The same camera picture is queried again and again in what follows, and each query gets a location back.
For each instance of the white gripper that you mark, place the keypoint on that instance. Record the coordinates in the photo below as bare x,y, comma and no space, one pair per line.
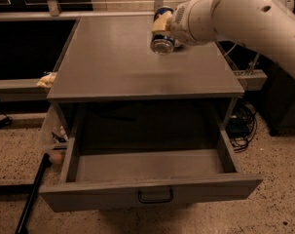
183,22

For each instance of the blue pepsi can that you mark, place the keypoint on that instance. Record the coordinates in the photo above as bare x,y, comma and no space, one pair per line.
160,44

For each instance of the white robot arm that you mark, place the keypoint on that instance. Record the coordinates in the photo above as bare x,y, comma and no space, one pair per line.
264,26

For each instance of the grey cabinet counter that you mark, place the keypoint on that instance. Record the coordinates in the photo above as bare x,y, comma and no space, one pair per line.
109,58

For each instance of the grey open drawer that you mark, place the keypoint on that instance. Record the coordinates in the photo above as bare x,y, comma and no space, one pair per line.
178,145

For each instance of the yellow crumpled snack bag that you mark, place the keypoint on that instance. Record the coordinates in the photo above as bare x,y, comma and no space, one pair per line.
47,81

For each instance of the clear plastic bag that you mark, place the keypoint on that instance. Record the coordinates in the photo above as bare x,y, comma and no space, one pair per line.
54,134

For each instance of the black pole on floor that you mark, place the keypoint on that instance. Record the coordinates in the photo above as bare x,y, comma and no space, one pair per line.
45,163

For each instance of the grey metal rail frame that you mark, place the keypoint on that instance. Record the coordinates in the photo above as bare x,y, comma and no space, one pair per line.
13,88

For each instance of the black drawer handle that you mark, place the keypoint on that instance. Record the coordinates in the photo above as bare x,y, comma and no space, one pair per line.
155,197

